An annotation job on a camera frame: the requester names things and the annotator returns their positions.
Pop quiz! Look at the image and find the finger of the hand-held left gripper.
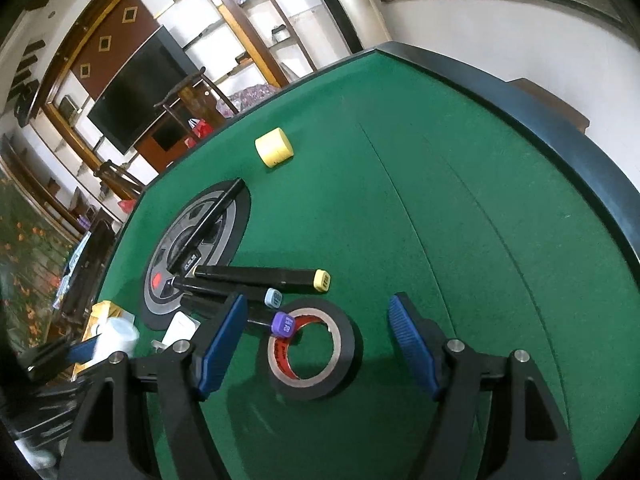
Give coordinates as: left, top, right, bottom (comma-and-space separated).
20, 335, 103, 376

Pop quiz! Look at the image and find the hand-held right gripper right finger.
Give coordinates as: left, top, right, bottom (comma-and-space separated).
387, 292, 583, 480

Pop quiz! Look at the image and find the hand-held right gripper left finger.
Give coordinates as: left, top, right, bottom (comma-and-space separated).
57, 292, 248, 480

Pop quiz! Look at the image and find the white bottle with square-code label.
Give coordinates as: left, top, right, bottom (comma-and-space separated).
95, 317, 141, 361

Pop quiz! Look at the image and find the black marker with light-blue cap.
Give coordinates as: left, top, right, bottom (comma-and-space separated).
172, 277, 284, 309

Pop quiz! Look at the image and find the black marker with purple cap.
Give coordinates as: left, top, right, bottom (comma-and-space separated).
182, 292, 295, 339

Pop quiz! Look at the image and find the black electrical tape roll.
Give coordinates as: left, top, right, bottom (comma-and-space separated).
256, 298, 364, 403

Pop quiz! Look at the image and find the black marker with yellow cap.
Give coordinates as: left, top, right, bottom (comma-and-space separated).
194, 266, 332, 293

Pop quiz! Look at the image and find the plain black marker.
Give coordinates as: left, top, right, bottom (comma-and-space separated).
167, 177, 246, 276

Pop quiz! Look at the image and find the yellow cylinder container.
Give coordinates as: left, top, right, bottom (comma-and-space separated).
255, 128, 295, 168

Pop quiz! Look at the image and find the dark mahjong table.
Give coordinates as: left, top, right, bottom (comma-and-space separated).
52, 207, 126, 321

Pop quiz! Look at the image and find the round grey table control panel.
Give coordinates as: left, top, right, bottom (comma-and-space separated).
139, 180, 252, 332

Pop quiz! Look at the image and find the dark wooden chair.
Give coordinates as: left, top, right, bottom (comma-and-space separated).
95, 160, 146, 201
155, 67, 241, 126

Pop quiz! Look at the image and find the purple patterned cloth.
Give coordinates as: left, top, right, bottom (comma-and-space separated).
230, 82, 281, 111

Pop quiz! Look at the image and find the black flat television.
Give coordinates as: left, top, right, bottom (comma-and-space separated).
87, 25, 201, 156

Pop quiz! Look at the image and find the brown wooden stool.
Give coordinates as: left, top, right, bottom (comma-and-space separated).
507, 77, 591, 135

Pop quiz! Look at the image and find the floral wall mural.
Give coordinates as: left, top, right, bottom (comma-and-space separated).
0, 165, 81, 356

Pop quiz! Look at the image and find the wooden wall shelf unit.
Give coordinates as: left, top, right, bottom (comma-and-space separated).
0, 0, 321, 241

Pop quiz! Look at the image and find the round wall column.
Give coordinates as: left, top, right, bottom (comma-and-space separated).
300, 0, 396, 56

